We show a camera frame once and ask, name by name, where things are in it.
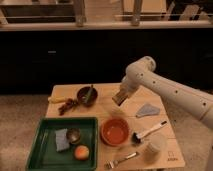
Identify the grey blue cloth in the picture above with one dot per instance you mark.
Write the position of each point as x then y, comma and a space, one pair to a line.
147, 110

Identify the peach fruit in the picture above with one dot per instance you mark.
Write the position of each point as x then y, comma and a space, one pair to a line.
81, 152

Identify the dark brown bowl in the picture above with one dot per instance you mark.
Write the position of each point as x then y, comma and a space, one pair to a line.
81, 96

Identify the red orange bowl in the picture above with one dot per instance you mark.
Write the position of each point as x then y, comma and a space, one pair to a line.
114, 131

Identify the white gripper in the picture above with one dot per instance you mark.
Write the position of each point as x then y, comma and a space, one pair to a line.
128, 87

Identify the wooden table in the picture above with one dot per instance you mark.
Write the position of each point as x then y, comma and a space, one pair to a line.
171, 157

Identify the yellow banana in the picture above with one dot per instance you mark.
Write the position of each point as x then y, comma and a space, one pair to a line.
57, 99

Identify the blue sponge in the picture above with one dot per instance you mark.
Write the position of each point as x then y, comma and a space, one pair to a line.
61, 140

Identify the green plastic tray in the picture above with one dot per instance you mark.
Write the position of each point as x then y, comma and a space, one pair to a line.
43, 155

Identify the dried red chili bunch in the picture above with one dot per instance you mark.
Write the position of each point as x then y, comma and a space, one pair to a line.
69, 104

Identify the white cup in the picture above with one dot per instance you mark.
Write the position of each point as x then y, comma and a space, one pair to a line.
156, 145

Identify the white handled black brush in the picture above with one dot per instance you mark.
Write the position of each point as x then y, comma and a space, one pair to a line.
137, 137

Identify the small metal cup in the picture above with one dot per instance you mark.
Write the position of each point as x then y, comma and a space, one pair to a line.
73, 136

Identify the green spoon in bowl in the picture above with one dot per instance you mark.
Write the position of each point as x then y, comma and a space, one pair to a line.
87, 96

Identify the silver fork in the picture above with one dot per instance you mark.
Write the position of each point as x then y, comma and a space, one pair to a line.
115, 163

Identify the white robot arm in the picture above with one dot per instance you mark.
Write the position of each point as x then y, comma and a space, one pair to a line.
141, 73

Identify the tan eraser block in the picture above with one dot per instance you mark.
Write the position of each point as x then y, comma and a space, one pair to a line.
120, 97

